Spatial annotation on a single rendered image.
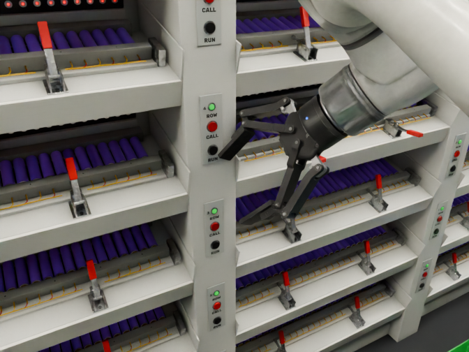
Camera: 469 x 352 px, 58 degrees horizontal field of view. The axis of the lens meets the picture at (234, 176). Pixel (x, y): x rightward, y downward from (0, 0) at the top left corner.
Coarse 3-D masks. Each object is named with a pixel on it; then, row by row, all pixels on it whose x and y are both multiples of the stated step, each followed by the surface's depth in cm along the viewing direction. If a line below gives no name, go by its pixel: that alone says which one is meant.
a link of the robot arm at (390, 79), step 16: (464, 0) 48; (352, 48) 52; (368, 48) 51; (384, 48) 50; (352, 64) 56; (368, 64) 52; (384, 64) 51; (400, 64) 51; (368, 80) 54; (384, 80) 52; (400, 80) 52; (416, 80) 52; (368, 96) 55; (384, 96) 54; (400, 96) 53; (416, 96) 54; (384, 112) 56
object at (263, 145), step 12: (408, 108) 103; (420, 108) 104; (384, 120) 98; (396, 120) 101; (420, 120) 103; (252, 144) 84; (264, 144) 84; (276, 144) 86; (240, 156) 83; (264, 156) 83
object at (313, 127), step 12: (300, 108) 62; (312, 108) 60; (288, 120) 65; (300, 120) 61; (312, 120) 59; (324, 120) 58; (300, 132) 63; (312, 132) 60; (324, 132) 59; (336, 132) 59; (288, 144) 64; (312, 144) 62; (324, 144) 61; (300, 156) 63; (312, 156) 62
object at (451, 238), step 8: (456, 200) 141; (464, 200) 141; (456, 208) 137; (464, 208) 138; (456, 216) 138; (464, 216) 137; (448, 224) 133; (456, 224) 135; (464, 224) 134; (448, 232) 132; (456, 232) 132; (464, 232) 132; (448, 240) 129; (456, 240) 130; (464, 240) 133; (440, 248) 127; (448, 248) 130
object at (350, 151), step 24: (264, 96) 95; (288, 96) 98; (432, 96) 106; (432, 120) 105; (336, 144) 92; (360, 144) 93; (384, 144) 94; (408, 144) 99; (240, 168) 81; (264, 168) 82; (336, 168) 91; (240, 192) 81
